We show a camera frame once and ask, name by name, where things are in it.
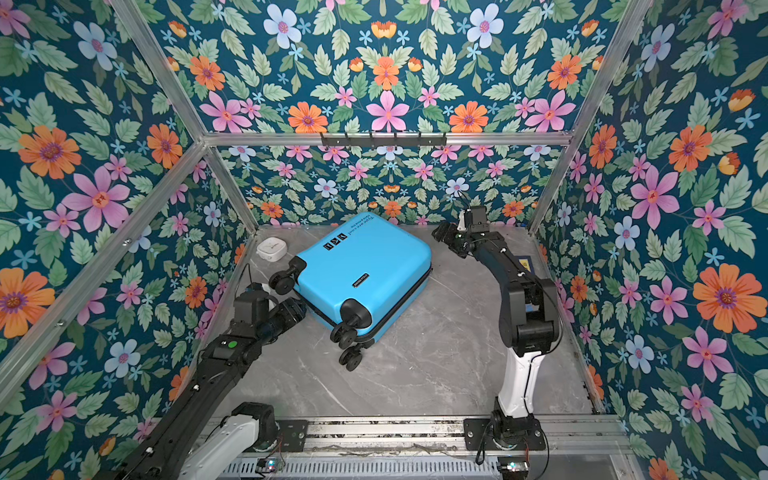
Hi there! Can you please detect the dark blue book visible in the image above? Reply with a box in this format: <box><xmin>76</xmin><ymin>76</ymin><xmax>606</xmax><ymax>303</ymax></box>
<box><xmin>516</xmin><ymin>255</ymin><xmax>535</xmax><ymax>274</ymax></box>

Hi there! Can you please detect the blue suitcase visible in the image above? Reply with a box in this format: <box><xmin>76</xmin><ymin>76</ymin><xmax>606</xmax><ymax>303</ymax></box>
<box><xmin>269</xmin><ymin>212</ymin><xmax>432</xmax><ymax>371</ymax></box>

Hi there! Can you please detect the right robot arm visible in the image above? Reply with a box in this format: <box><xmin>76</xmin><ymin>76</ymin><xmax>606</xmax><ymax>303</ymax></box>
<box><xmin>432</xmin><ymin>206</ymin><xmax>561</xmax><ymax>448</ymax></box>

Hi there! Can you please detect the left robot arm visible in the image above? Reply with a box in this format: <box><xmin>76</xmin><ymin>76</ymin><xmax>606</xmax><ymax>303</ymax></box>
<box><xmin>96</xmin><ymin>284</ymin><xmax>307</xmax><ymax>479</ymax></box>

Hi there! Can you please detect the white round device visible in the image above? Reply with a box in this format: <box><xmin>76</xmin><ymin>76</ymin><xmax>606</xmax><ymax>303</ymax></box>
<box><xmin>256</xmin><ymin>237</ymin><xmax>288</xmax><ymax>263</ymax></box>

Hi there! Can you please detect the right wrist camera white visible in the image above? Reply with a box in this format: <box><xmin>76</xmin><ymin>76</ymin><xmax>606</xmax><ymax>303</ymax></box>
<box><xmin>457</xmin><ymin>209</ymin><xmax>472</xmax><ymax>232</ymax></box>

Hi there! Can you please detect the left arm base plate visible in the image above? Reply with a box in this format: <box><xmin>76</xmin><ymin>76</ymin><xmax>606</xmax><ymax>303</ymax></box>
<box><xmin>266</xmin><ymin>420</ymin><xmax>309</xmax><ymax>453</ymax></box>

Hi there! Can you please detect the black coat hook rail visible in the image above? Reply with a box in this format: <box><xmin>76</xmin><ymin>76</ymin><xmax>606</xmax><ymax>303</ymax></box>
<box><xmin>320</xmin><ymin>133</ymin><xmax>448</xmax><ymax>148</ymax></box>

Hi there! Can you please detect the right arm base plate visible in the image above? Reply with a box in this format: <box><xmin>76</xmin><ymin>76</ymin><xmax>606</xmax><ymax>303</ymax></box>
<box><xmin>462</xmin><ymin>417</ymin><xmax>547</xmax><ymax>451</ymax></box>

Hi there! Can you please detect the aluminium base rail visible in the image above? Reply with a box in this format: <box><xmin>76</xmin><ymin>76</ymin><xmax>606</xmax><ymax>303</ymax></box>
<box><xmin>282</xmin><ymin>414</ymin><xmax>631</xmax><ymax>455</ymax></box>

